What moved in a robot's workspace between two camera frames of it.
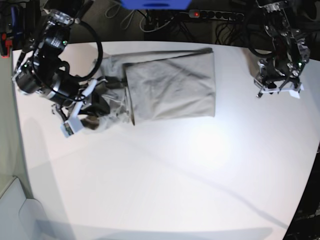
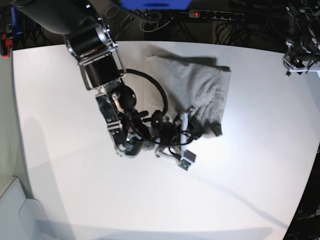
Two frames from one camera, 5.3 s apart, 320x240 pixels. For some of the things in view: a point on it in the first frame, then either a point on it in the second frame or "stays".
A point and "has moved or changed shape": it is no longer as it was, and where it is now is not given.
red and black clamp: x=5 y=44 stays
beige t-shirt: x=152 y=87 has moved or changed shape
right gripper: x=272 y=70 to x=302 y=52
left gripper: x=61 y=86 to x=161 y=134
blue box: x=156 y=4 stays
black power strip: x=217 y=15 stays
